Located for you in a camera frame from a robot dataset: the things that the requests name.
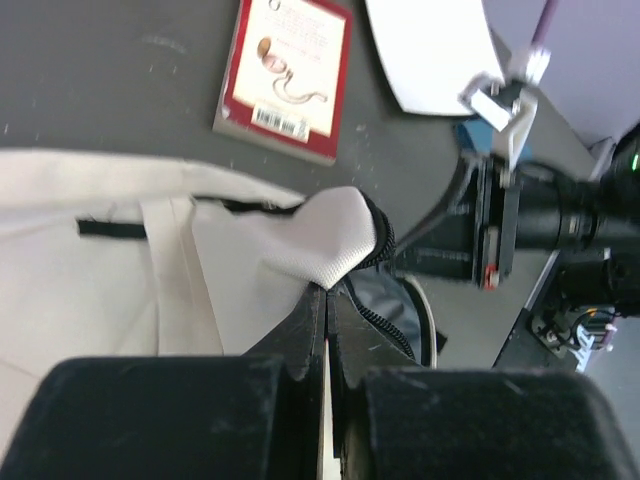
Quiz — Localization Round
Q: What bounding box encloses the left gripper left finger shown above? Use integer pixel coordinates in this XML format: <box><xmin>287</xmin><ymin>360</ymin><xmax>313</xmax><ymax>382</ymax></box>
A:
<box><xmin>1</xmin><ymin>287</ymin><xmax>326</xmax><ymax>479</ymax></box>

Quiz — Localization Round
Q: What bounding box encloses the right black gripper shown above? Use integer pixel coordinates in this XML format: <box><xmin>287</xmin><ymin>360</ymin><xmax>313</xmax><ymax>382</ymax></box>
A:
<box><xmin>394</xmin><ymin>155</ymin><xmax>597</xmax><ymax>290</ymax></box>

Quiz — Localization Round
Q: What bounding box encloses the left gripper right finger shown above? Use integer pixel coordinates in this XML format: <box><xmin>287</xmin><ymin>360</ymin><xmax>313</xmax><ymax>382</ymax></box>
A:
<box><xmin>327</xmin><ymin>293</ymin><xmax>639</xmax><ymax>479</ymax></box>

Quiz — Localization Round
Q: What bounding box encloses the cream canvas student backpack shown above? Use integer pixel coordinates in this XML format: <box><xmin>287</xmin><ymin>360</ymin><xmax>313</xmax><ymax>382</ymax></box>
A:
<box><xmin>1</xmin><ymin>149</ymin><xmax>438</xmax><ymax>448</ymax></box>

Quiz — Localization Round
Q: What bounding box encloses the red cover book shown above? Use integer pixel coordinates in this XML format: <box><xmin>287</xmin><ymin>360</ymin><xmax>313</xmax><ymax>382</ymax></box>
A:
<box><xmin>212</xmin><ymin>0</ymin><xmax>352</xmax><ymax>166</ymax></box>

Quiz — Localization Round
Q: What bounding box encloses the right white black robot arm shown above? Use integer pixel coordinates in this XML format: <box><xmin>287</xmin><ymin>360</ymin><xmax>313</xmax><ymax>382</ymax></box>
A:
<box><xmin>394</xmin><ymin>120</ymin><xmax>639</xmax><ymax>371</ymax></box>

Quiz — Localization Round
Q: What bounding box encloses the small blue notebook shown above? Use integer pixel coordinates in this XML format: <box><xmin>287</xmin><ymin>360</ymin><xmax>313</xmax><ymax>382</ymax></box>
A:
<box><xmin>453</xmin><ymin>119</ymin><xmax>533</xmax><ymax>163</ymax></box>

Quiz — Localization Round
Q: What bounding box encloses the white square notebook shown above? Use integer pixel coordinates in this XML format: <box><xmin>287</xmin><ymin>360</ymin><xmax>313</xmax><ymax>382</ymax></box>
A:
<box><xmin>365</xmin><ymin>0</ymin><xmax>504</xmax><ymax>117</ymax></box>

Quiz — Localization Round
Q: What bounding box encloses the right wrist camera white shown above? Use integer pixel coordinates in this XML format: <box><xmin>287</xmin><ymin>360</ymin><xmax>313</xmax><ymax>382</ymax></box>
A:
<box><xmin>459</xmin><ymin>44</ymin><xmax>551</xmax><ymax>171</ymax></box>

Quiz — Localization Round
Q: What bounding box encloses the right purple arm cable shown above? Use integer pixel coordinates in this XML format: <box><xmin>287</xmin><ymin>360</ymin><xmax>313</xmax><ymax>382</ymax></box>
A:
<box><xmin>527</xmin><ymin>0</ymin><xmax>564</xmax><ymax>56</ymax></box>

